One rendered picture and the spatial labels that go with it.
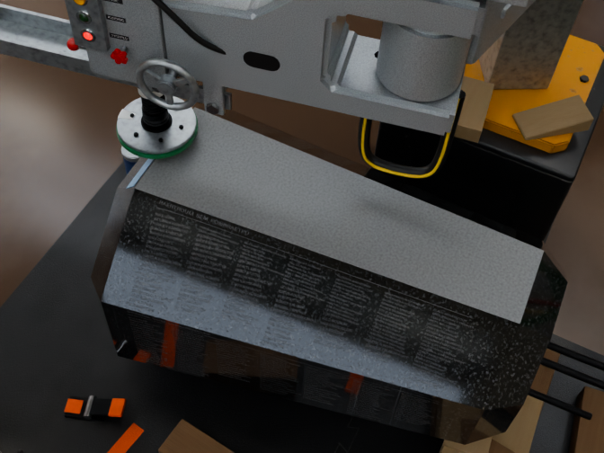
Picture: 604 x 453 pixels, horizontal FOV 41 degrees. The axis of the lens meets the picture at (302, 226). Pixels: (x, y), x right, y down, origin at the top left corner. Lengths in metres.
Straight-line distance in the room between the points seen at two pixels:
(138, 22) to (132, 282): 0.72
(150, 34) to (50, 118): 1.70
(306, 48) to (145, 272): 0.79
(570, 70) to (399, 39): 1.06
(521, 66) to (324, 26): 0.92
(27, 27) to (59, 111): 1.30
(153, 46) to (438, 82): 0.63
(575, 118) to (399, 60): 0.86
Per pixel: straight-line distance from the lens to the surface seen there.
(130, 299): 2.21
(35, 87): 3.65
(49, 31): 2.24
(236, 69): 1.84
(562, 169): 2.42
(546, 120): 2.44
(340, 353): 2.07
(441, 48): 1.69
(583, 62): 2.71
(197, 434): 2.53
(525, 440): 2.55
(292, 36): 1.73
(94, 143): 3.38
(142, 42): 1.88
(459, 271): 2.05
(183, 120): 2.23
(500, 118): 2.44
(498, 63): 2.45
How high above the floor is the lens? 2.48
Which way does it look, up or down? 54 degrees down
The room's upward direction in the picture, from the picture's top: 4 degrees clockwise
